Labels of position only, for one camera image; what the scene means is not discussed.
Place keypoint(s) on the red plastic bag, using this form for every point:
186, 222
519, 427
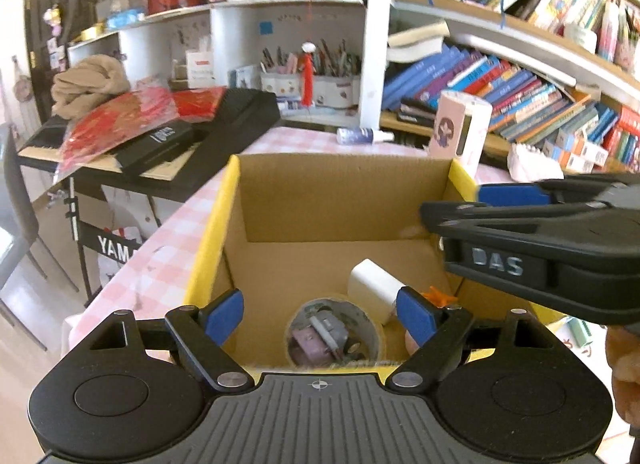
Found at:
125, 124

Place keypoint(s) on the white bookshelf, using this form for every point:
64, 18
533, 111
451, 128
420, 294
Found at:
375, 44

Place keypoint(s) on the tan cloth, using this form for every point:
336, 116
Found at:
90, 84

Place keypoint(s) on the blue white spray bottle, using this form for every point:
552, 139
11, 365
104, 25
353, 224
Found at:
360, 136

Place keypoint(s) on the thick white book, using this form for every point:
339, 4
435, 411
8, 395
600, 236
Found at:
415, 42

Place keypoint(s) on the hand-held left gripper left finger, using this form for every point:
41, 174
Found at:
225, 316

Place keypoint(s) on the person's right hand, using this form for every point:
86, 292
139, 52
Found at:
625, 379

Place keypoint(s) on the row of colourful books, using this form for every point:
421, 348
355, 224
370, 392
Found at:
500, 89

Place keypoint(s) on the white charger adapter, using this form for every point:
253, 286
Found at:
372, 284

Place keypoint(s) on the mint green small case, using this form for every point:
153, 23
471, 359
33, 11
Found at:
580, 333

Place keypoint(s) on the white red label box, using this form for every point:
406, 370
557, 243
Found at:
200, 69

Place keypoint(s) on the white round jar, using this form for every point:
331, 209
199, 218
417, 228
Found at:
580, 37

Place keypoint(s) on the orange blue white carton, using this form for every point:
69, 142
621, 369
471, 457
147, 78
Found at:
565, 159
587, 147

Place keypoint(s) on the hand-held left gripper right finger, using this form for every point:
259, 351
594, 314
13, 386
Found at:
415, 314

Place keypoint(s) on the pink cartoon dispenser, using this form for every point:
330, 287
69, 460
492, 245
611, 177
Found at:
450, 129

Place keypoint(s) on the black keyboard stand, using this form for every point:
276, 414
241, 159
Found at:
107, 246

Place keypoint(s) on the dark door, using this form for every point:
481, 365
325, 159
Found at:
42, 94

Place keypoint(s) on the yellow cardboard box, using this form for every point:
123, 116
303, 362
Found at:
325, 204

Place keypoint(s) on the red tassel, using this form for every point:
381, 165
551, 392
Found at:
306, 74

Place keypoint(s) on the red boxed book set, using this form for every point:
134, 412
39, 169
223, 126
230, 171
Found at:
627, 139

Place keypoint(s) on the orange plastic toy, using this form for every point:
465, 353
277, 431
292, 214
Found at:
440, 296

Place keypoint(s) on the grey chair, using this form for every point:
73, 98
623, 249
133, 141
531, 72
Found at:
20, 214

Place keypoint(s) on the black electronic keyboard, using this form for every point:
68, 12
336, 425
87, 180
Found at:
240, 114

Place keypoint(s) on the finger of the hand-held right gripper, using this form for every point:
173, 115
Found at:
500, 221
515, 194

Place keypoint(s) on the white pen holder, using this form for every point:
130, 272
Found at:
325, 87

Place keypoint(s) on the white quilted pouch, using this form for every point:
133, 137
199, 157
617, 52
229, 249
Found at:
530, 162

